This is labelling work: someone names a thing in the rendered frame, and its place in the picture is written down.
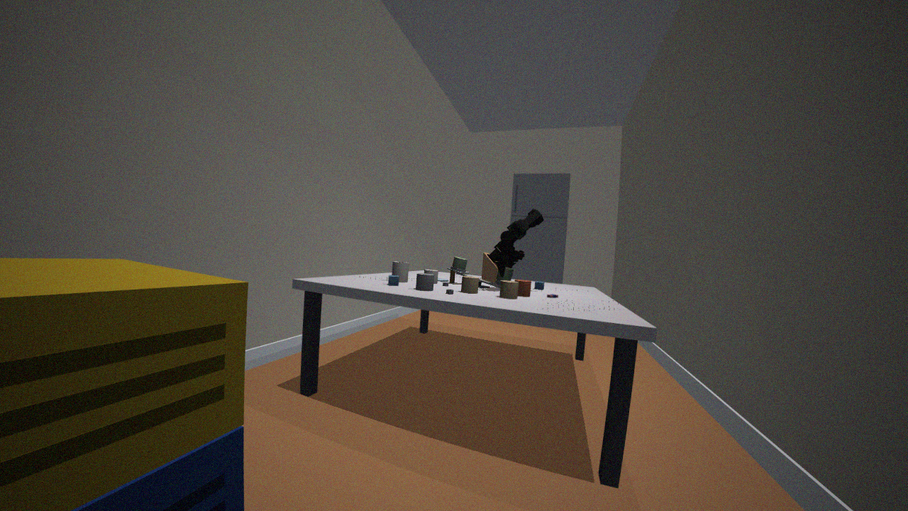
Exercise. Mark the grey balance beam with round pans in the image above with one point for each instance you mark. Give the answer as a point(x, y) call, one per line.
point(461, 272)

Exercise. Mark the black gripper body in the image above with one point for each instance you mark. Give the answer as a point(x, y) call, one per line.
point(503, 258)

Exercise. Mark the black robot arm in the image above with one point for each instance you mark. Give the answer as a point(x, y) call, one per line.
point(515, 232)

